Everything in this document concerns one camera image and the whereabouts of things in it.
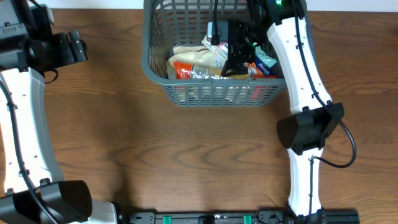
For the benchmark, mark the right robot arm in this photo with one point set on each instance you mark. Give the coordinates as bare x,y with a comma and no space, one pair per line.
283,26

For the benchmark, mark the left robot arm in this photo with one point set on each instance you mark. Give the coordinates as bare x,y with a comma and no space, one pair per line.
35,188

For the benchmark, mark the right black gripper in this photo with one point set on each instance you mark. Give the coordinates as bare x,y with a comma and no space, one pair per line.
237,53

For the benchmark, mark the Kleenex pocket tissue multipack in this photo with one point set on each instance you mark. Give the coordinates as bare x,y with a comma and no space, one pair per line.
222,50

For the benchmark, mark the small teal wipes packet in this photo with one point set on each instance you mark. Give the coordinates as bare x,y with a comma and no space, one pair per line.
263,58

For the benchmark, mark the red orange biscuit package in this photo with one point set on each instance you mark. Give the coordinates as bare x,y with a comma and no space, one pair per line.
184,71

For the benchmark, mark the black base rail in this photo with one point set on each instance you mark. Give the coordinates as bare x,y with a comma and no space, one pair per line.
263,216

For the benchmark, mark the grey plastic slatted basket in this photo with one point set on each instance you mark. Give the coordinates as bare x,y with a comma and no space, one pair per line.
168,24

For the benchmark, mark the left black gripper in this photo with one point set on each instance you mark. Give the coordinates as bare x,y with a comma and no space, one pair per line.
66,56

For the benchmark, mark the plain beige pouch bag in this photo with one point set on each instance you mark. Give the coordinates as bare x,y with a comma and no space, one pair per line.
199,55

